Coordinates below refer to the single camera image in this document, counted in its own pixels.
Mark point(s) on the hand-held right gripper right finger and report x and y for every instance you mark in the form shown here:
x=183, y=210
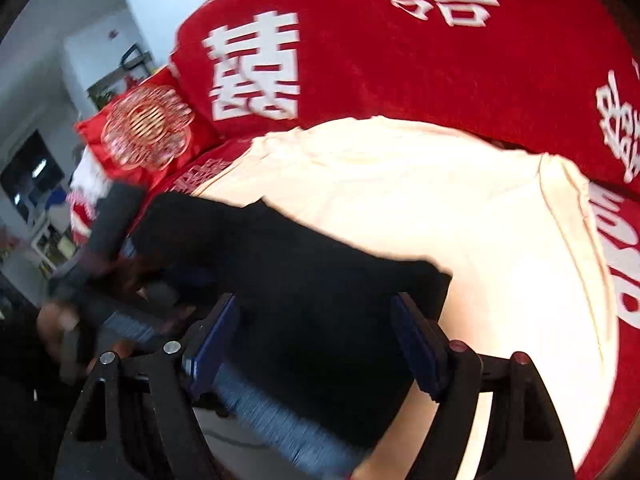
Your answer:
x=417, y=345

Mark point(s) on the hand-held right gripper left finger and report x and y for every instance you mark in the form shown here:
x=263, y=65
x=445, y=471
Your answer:
x=212, y=345

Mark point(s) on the black pants with patterned lining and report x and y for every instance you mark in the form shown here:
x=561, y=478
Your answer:
x=300, y=285

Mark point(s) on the person's left hand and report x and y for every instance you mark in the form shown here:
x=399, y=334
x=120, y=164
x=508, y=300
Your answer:
x=52, y=322

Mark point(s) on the red checkered cloth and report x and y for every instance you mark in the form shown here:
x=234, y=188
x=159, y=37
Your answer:
x=80, y=212

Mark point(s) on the cluttered shelf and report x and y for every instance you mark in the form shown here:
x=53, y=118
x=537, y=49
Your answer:
x=55, y=250

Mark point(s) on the white fluffy cushion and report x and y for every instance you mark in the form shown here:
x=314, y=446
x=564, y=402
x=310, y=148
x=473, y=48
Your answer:
x=90, y=170

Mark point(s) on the dark window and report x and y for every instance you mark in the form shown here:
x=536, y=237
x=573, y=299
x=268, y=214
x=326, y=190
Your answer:
x=32, y=175

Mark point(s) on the red embroidered cushion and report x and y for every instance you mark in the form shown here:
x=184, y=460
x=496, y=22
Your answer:
x=150, y=130

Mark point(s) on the cream cloth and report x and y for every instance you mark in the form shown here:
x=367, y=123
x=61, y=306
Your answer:
x=400, y=185

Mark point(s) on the red blanket with white characters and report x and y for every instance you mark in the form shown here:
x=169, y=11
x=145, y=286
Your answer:
x=400, y=60

